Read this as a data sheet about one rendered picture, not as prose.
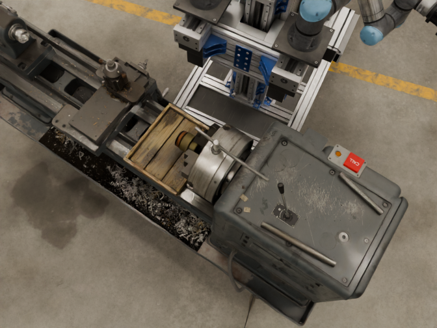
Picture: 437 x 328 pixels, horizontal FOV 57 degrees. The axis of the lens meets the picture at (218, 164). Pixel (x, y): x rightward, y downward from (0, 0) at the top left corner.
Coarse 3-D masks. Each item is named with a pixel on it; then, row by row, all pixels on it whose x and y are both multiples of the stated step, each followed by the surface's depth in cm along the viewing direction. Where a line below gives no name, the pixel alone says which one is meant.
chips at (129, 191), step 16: (48, 144) 226; (64, 144) 227; (80, 160) 224; (96, 160) 224; (112, 160) 224; (96, 176) 221; (112, 176) 221; (128, 176) 221; (112, 192) 218; (128, 192) 214; (144, 192) 213; (160, 192) 218; (144, 208) 212; (160, 208) 210; (176, 208) 213; (160, 224) 211; (176, 224) 208; (192, 224) 211; (208, 224) 209; (192, 240) 209
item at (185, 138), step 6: (180, 132) 169; (186, 132) 170; (180, 138) 168; (186, 138) 167; (192, 138) 167; (180, 144) 168; (186, 144) 167; (192, 144) 167; (198, 144) 172; (186, 150) 167; (192, 150) 168
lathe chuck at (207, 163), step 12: (216, 132) 156; (228, 132) 158; (240, 132) 162; (228, 144) 154; (204, 156) 153; (216, 156) 153; (192, 168) 155; (204, 168) 154; (216, 168) 152; (192, 180) 158; (204, 180) 155; (204, 192) 159
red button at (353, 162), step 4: (348, 156) 151; (352, 156) 151; (356, 156) 151; (348, 160) 150; (352, 160) 150; (356, 160) 150; (360, 160) 150; (364, 160) 150; (344, 164) 150; (348, 164) 150; (352, 164) 150; (356, 164) 150; (360, 164) 150; (348, 168) 150; (352, 168) 149; (356, 168) 149; (356, 172) 149
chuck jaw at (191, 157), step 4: (188, 148) 167; (188, 152) 166; (192, 152) 167; (184, 156) 168; (188, 156) 166; (192, 156) 166; (196, 156) 166; (188, 160) 165; (192, 160) 165; (184, 164) 166; (188, 164) 164; (192, 164) 164; (184, 168) 163; (188, 168) 163; (184, 172) 162; (188, 172) 162; (184, 176) 164; (188, 176) 162; (192, 184) 161
